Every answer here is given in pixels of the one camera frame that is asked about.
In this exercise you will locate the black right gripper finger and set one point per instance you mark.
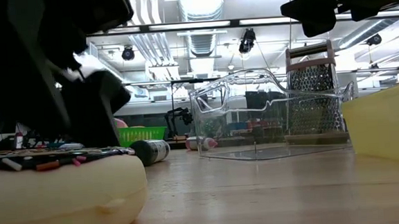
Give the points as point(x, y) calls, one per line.
point(315, 26)
point(314, 0)

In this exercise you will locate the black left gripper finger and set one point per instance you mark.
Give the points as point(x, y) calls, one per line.
point(92, 111)

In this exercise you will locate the pink frosted toy donut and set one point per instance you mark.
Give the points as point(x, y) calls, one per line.
point(120, 123)

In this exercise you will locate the black-capped food colouring bottle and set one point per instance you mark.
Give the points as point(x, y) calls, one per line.
point(153, 151)

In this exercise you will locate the chocolate sprinkled toy donut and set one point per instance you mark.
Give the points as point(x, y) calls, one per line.
point(52, 204)

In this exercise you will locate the pink food colouring bottle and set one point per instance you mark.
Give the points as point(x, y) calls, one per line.
point(201, 144)

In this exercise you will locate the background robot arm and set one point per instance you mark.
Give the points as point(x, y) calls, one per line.
point(182, 114)

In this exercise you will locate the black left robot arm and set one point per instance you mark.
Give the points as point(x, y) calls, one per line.
point(75, 12)

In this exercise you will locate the dark computer monitor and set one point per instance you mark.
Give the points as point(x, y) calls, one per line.
point(2, 125)

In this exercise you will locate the black ceiling spotlight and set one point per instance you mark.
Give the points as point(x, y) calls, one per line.
point(128, 54)
point(374, 39)

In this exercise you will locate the metal box grater pink trim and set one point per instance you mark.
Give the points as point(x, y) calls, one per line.
point(312, 80)

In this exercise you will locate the green plastic basket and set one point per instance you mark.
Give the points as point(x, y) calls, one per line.
point(145, 134)

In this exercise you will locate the black background beam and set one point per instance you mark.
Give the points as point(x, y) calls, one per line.
point(183, 81)

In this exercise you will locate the yellow plastic tub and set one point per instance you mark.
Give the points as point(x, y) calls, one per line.
point(387, 124)

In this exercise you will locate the clear plastic bin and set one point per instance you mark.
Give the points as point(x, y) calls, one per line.
point(275, 152)

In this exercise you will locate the silver air duct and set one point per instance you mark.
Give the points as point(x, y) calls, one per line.
point(202, 42)
point(361, 34)

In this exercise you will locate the black overhead camera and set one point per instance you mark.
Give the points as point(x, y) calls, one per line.
point(247, 41)

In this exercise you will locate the black aluminium table frame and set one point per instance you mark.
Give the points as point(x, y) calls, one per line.
point(177, 144)

